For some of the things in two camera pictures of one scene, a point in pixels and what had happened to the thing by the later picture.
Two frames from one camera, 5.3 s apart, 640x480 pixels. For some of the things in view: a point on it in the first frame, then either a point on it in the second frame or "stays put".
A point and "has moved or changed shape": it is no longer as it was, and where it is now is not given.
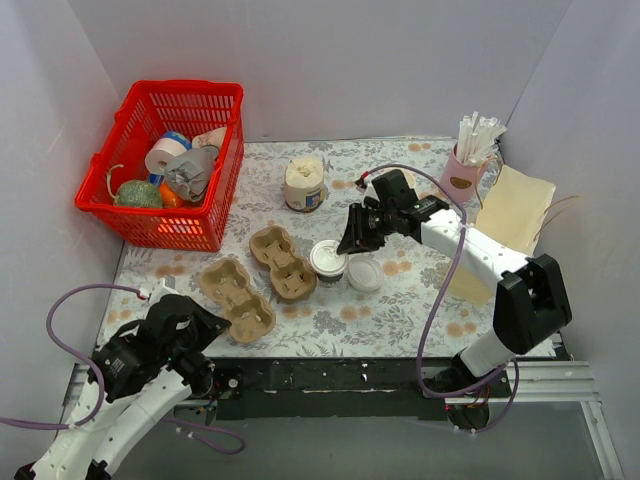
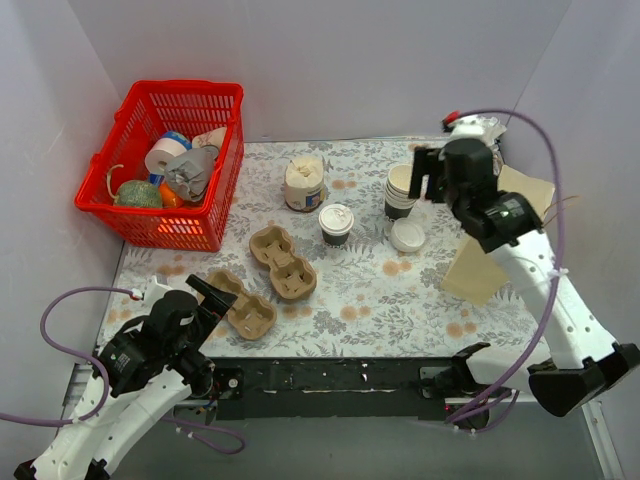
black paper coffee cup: [330, 280] -> [335, 240]
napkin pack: [304, 184] stays put
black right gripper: [373, 223] -> [432, 175]
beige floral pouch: [213, 137] stays put
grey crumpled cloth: [189, 172] stays put
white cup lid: [325, 260] -> [336, 219]
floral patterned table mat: [279, 285] stays put
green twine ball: [135, 193] stays put
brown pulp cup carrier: [291, 277] stays put
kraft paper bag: [510, 216] stays put
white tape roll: [162, 153] stays put
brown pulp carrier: [227, 281] has moved or changed shape
